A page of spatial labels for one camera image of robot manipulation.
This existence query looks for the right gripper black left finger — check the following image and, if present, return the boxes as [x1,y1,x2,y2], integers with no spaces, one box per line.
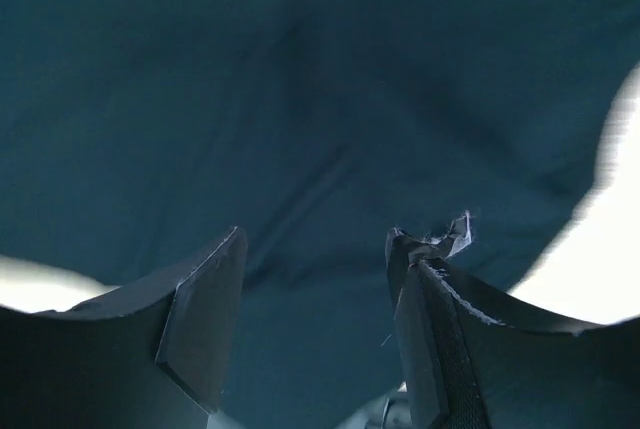
[1,227,247,429]

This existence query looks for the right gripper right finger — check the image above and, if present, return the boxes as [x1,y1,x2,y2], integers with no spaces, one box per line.
[386,217,639,429]

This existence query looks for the black t-shirt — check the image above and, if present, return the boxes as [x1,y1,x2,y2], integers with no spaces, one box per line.
[1,0,639,428]

